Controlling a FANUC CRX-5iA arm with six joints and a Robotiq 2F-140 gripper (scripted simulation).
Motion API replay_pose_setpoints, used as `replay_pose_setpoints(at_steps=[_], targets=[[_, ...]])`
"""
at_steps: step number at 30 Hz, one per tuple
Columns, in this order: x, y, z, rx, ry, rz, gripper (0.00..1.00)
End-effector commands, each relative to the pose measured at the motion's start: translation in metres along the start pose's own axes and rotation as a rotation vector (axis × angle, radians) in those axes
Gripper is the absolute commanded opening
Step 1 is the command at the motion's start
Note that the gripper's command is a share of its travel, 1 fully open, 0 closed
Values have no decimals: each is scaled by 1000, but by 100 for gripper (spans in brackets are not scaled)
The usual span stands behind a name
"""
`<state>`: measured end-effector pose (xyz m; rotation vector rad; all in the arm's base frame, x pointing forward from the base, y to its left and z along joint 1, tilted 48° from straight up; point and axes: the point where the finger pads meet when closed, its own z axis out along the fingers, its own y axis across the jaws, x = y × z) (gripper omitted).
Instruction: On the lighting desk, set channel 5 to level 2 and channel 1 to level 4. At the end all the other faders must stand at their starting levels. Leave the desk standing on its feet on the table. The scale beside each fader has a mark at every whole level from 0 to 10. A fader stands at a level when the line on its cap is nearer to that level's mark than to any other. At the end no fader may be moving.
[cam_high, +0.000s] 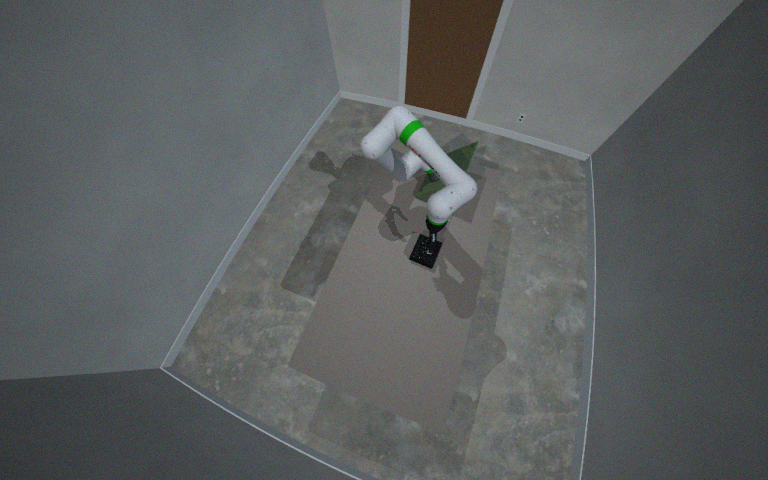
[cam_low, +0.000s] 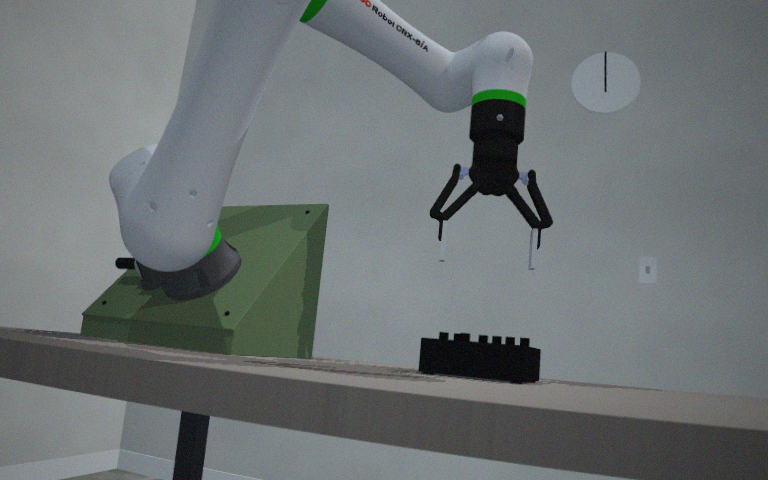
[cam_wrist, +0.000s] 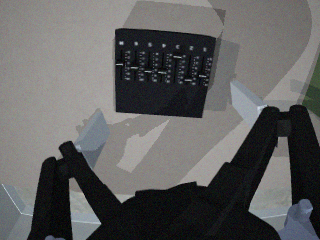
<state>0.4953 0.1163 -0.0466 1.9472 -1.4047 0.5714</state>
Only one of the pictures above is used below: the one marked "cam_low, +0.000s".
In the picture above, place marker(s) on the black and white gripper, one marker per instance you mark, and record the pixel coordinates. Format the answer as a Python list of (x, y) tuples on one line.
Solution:
[(494, 172)]

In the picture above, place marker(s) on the black lighting desk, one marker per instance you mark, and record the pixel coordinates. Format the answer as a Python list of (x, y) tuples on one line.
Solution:
[(460, 357)]

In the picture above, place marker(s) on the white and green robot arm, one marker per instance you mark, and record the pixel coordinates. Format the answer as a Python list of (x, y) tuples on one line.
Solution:
[(169, 221)]

